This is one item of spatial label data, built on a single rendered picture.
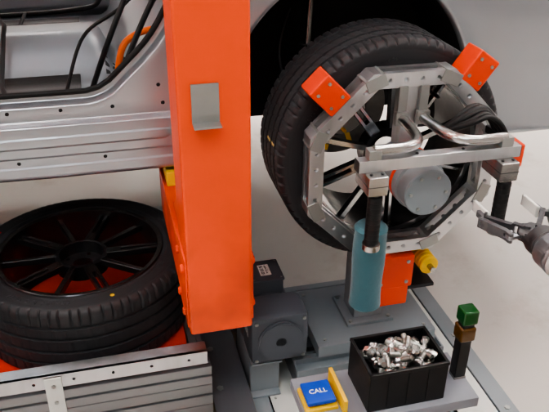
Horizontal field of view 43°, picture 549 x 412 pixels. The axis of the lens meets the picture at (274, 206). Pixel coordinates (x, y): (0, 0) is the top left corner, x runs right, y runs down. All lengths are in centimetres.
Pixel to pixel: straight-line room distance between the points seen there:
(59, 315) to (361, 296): 82
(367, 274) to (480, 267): 129
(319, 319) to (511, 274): 106
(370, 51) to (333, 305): 94
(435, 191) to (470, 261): 136
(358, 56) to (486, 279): 147
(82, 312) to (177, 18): 89
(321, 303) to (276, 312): 37
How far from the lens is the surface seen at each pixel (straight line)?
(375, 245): 170
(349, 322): 230
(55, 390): 197
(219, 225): 162
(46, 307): 199
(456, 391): 180
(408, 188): 175
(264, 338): 205
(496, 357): 264
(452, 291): 292
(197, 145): 152
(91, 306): 197
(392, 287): 208
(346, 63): 181
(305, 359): 226
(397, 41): 185
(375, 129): 193
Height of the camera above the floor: 167
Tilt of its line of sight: 29 degrees down
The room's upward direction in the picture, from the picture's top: 1 degrees clockwise
